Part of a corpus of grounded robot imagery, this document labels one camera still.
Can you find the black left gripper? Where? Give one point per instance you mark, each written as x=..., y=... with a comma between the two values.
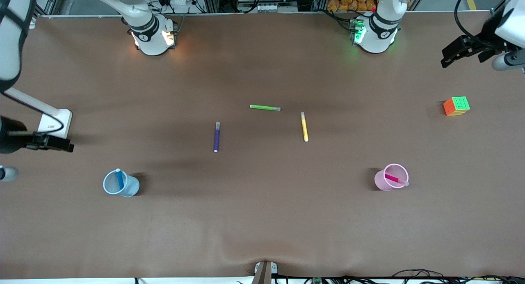
x=489, y=34

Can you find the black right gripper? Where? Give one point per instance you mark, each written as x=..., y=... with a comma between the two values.
x=9, y=141

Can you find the blue marker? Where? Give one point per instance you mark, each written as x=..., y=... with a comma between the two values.
x=120, y=180

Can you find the pink marker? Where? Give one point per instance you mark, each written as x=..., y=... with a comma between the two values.
x=396, y=179

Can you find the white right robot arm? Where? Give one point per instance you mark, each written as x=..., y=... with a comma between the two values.
x=149, y=37

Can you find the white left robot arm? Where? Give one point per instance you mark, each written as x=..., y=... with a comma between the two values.
x=377, y=33

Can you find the white desk stand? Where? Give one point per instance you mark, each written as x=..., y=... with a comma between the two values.
x=61, y=117

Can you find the colourful puzzle cube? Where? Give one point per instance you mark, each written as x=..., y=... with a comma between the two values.
x=456, y=106

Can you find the light blue mesh cup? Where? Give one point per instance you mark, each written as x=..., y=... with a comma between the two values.
x=132, y=188

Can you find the pile of orange items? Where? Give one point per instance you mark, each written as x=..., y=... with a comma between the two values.
x=348, y=1

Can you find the pink mesh cup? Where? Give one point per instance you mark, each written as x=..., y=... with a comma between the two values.
x=380, y=182

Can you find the purple marker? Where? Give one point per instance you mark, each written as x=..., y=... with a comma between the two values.
x=216, y=138

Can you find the yellow marker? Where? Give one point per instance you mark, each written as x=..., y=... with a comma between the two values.
x=304, y=128

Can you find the grey equipment box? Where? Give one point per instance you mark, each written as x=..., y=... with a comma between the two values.
x=266, y=1

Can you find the green marker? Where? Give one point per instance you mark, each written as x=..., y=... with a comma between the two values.
x=264, y=107

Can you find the small green circuit board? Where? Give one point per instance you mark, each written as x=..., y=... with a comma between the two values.
x=317, y=280

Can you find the metal table edge bracket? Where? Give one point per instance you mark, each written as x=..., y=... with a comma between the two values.
x=264, y=272

